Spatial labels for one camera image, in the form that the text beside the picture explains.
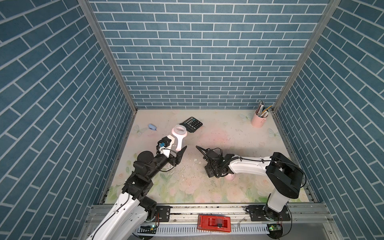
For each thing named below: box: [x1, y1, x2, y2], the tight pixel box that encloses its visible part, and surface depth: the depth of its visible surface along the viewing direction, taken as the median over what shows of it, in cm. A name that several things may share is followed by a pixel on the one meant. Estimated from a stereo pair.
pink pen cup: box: [251, 109, 269, 128], surface depth 107 cm
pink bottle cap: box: [224, 173, 236, 181], surface depth 84 cm
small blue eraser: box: [148, 123, 157, 131], surface depth 110 cm
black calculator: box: [179, 116, 203, 133], surface depth 111 cm
